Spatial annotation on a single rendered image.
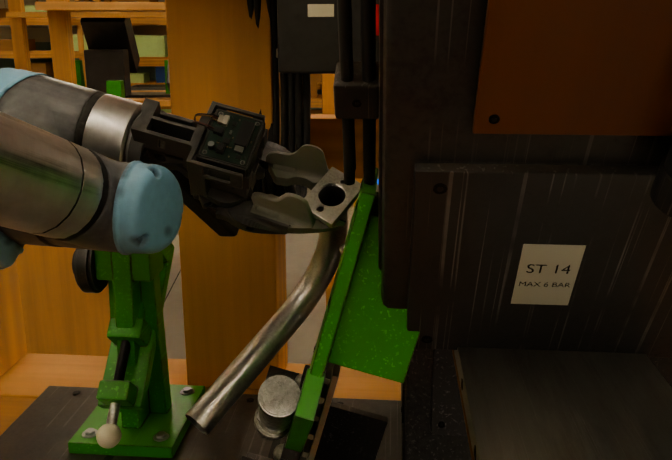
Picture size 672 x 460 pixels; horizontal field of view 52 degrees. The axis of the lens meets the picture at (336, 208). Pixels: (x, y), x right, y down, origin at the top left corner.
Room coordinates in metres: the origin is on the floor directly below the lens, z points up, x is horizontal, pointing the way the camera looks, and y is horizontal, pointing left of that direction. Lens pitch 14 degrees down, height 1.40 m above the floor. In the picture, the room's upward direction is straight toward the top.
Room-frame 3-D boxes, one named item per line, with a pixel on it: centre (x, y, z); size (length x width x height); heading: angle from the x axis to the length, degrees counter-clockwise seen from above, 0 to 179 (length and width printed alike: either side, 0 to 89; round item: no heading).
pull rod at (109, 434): (0.72, 0.26, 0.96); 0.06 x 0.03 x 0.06; 175
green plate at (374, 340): (0.59, -0.04, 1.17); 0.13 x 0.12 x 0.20; 85
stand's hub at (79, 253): (0.81, 0.30, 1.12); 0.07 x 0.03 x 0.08; 175
